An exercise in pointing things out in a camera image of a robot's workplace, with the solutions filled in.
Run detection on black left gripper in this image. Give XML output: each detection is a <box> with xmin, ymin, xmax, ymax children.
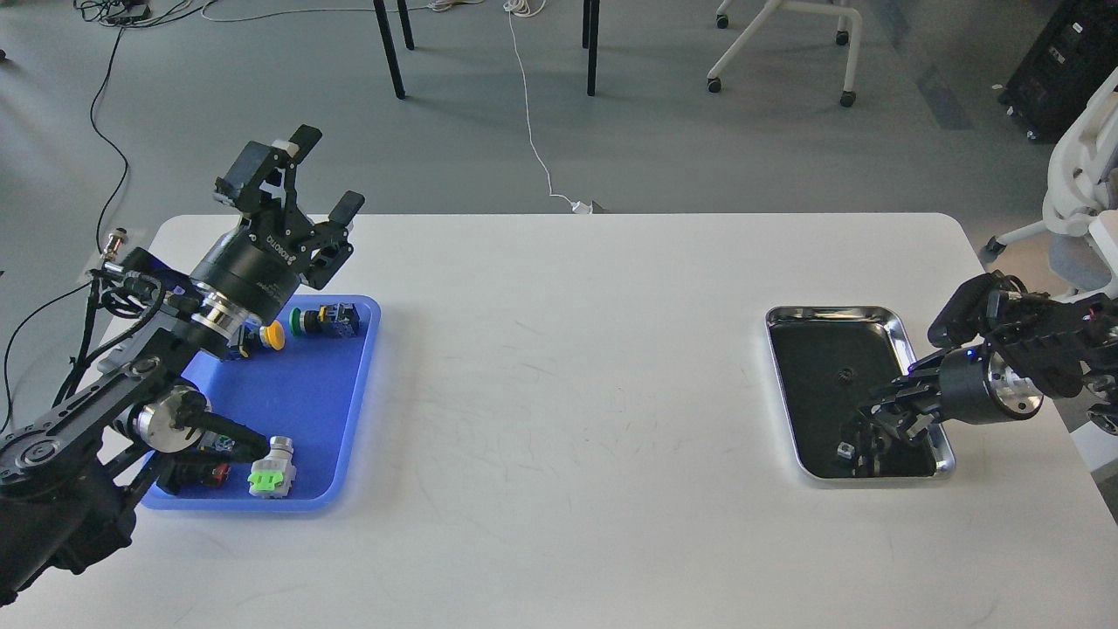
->
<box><xmin>190</xmin><ymin>125</ymin><xmax>366</xmax><ymax>331</ymax></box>

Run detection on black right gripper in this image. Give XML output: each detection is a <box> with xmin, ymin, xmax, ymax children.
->
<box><xmin>836</xmin><ymin>349</ymin><xmax>1045</xmax><ymax>478</ymax></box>

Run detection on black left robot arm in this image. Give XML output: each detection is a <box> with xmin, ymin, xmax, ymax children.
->
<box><xmin>1</xmin><ymin>125</ymin><xmax>364</xmax><ymax>606</ymax></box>

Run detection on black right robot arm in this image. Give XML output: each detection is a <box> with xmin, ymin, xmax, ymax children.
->
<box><xmin>831</xmin><ymin>271</ymin><xmax>1117</xmax><ymax>478</ymax></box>

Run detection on silver metal tray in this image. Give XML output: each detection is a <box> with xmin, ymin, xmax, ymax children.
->
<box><xmin>765</xmin><ymin>306</ymin><xmax>956</xmax><ymax>488</ymax></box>

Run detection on blue plastic tray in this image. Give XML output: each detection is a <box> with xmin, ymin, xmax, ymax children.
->
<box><xmin>142</xmin><ymin>294</ymin><xmax>381</xmax><ymax>513</ymax></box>

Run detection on red emergency stop button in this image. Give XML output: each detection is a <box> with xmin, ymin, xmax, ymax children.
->
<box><xmin>198</xmin><ymin>432</ymin><xmax>239</xmax><ymax>460</ymax></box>

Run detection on black table legs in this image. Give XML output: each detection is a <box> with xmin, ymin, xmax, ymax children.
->
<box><xmin>373</xmin><ymin>0</ymin><xmax>601</xmax><ymax>101</ymax></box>

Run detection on white office chair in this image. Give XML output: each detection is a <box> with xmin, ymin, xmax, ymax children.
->
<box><xmin>982</xmin><ymin>72</ymin><xmax>1117</xmax><ymax>301</ymax></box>

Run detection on white chair base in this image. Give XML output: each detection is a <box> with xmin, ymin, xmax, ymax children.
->
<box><xmin>707</xmin><ymin>0</ymin><xmax>863</xmax><ymax>108</ymax></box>

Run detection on black equipment case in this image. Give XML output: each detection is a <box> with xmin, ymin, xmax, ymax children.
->
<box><xmin>997</xmin><ymin>1</ymin><xmax>1117</xmax><ymax>142</ymax></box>

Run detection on green push button switch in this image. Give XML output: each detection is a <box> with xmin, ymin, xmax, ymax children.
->
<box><xmin>288</xmin><ymin>302</ymin><xmax>361</xmax><ymax>339</ymax></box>

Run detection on yellow push button switch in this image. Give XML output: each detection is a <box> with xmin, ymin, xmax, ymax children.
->
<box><xmin>224</xmin><ymin>320</ymin><xmax>286</xmax><ymax>361</ymax></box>

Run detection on black cable on floor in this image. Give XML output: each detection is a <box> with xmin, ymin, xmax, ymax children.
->
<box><xmin>0</xmin><ymin>0</ymin><xmax>206</xmax><ymax>433</ymax></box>

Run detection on white cable on floor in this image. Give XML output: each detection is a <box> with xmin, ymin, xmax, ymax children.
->
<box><xmin>430</xmin><ymin>0</ymin><xmax>595</xmax><ymax>215</ymax></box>

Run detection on grey green selector switch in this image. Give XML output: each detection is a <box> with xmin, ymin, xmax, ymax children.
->
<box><xmin>247</xmin><ymin>435</ymin><xmax>297</xmax><ymax>499</ymax></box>

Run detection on black red switch block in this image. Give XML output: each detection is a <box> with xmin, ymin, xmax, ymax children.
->
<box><xmin>155</xmin><ymin>460</ymin><xmax>231</xmax><ymax>496</ymax></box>

